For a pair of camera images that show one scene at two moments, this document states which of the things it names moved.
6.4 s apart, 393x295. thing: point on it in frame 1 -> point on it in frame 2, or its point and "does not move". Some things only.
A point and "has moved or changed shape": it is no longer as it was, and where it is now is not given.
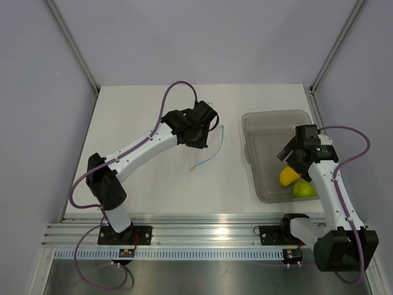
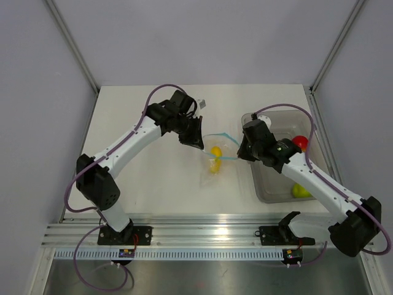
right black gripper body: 299,167 -> 256,152
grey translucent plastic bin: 266,133 does not move
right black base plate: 280,235 does not move
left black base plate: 134,235 does not move
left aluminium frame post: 75,45 does not move
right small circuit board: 292,254 does not move
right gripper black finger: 287,149 -> 244,150
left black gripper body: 200,139 -> 182,120
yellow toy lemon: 288,176 -> 216,158
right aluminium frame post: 336,45 does not move
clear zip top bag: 206,154 has moved or changed shape
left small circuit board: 126,252 does not move
